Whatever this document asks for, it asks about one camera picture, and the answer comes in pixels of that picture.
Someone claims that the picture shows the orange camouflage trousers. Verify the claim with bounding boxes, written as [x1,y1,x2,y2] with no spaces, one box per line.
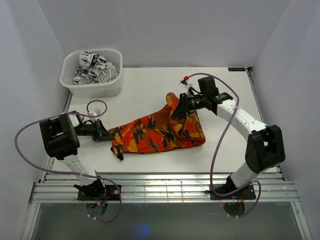
[108,92,206,161]

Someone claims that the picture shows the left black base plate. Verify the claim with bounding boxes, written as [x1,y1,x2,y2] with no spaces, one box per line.
[76,184,122,201]

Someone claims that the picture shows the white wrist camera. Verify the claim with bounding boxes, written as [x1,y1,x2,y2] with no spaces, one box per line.
[89,109,102,117]
[179,76,193,96]

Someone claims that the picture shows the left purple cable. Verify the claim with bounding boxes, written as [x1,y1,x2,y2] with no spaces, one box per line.
[14,99,123,224]

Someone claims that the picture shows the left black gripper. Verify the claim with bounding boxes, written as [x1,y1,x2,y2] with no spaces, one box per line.
[75,118,115,142]

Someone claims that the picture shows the white plastic basket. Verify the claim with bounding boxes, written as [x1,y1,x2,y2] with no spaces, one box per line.
[59,48,123,99]

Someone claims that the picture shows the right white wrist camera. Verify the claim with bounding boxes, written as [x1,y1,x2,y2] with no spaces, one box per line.
[179,76,193,96]

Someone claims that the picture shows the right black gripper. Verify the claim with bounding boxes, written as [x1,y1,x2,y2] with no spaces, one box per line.
[170,92,207,119]

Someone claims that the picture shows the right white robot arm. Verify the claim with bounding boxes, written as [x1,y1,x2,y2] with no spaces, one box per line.
[172,73,286,199]

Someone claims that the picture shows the small black label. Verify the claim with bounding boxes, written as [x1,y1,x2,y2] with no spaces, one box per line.
[227,67,246,72]

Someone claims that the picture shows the black white printed garment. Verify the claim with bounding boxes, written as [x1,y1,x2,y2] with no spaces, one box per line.
[73,51,120,85]

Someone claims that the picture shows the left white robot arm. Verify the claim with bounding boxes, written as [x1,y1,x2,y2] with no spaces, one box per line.
[39,111,113,200]

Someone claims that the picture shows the aluminium rail frame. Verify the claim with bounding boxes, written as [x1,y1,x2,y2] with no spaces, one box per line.
[28,171,312,240]

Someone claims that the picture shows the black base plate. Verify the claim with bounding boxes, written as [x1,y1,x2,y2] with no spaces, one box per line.
[76,184,122,201]
[205,184,256,201]

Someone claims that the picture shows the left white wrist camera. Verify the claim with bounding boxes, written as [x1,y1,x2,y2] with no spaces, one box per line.
[89,109,102,117]

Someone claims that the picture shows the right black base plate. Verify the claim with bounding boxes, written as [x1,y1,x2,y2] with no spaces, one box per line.
[205,184,256,201]

